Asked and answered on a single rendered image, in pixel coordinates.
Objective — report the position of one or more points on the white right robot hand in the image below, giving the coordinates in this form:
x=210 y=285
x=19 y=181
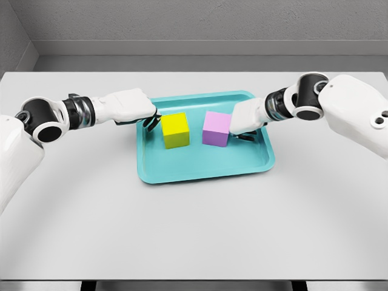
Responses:
x=247 y=116

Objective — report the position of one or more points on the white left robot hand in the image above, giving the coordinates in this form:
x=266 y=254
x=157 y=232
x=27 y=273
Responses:
x=130 y=104

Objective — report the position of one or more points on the pink cube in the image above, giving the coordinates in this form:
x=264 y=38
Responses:
x=216 y=127

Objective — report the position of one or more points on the yellow cube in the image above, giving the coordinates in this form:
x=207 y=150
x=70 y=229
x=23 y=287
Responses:
x=175 y=129

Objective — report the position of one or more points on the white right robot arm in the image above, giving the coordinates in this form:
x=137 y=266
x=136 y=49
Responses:
x=351 y=103

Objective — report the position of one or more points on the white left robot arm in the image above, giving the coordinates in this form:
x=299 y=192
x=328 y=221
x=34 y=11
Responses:
x=18 y=142

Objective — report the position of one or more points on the teal tray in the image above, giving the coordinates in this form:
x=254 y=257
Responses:
x=206 y=160

